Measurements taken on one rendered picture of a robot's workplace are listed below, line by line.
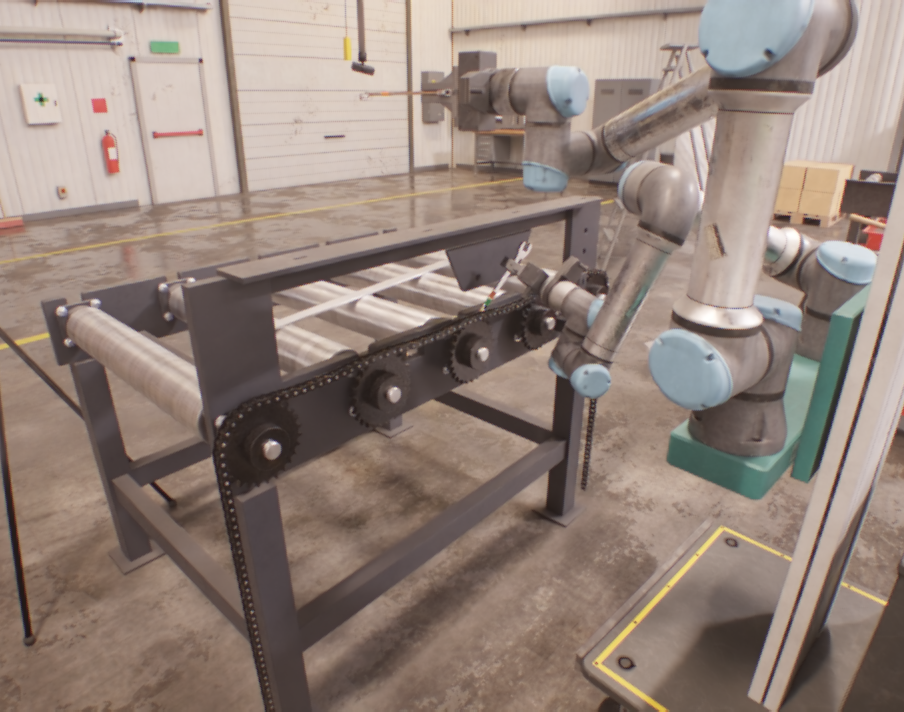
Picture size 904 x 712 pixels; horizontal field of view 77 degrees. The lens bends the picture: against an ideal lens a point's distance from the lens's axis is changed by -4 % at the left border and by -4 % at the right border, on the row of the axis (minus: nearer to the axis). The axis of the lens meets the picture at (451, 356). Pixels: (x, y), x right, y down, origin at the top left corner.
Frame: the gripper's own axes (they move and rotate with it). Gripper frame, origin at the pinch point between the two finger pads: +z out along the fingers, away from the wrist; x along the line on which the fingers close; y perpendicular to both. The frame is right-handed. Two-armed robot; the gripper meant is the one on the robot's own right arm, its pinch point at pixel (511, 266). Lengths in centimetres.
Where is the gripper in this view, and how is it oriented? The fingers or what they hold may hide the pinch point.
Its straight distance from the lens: 152.6
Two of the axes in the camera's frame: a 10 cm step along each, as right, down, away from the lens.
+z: -6.2, -4.9, 6.1
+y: -5.6, 8.2, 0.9
